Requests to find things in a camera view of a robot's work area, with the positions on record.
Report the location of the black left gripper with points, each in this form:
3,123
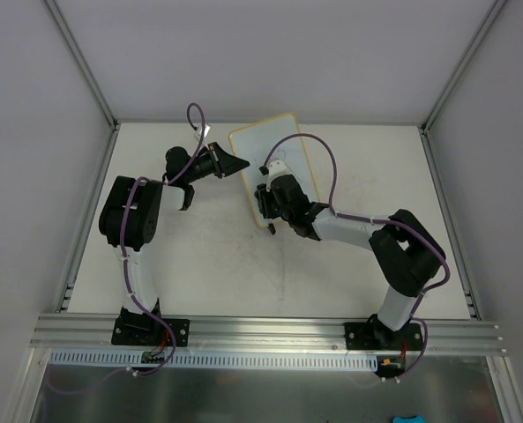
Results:
217,159

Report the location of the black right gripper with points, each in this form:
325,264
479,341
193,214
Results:
264,201

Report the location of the yellow framed small whiteboard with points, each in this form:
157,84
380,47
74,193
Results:
255,141

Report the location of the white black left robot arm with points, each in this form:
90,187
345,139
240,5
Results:
131,214

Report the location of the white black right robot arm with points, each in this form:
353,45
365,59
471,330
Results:
412,262

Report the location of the blue object at bottom edge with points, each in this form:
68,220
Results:
413,419

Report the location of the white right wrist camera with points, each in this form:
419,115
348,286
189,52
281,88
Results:
276,169

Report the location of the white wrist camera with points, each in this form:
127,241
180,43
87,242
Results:
276,169
201,133

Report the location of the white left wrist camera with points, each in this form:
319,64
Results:
201,133

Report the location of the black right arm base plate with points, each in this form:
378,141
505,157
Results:
370,336

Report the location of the right aluminium frame post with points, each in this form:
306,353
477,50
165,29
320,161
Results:
480,34

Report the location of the aluminium frame post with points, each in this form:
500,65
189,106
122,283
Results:
480,34
56,15

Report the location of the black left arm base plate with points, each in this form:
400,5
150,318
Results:
142,330

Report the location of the left aluminium frame post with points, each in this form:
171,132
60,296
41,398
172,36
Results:
56,15

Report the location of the white slotted cable duct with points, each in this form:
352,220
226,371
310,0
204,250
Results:
342,361

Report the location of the aluminium mounting rail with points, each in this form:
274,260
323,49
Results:
267,334

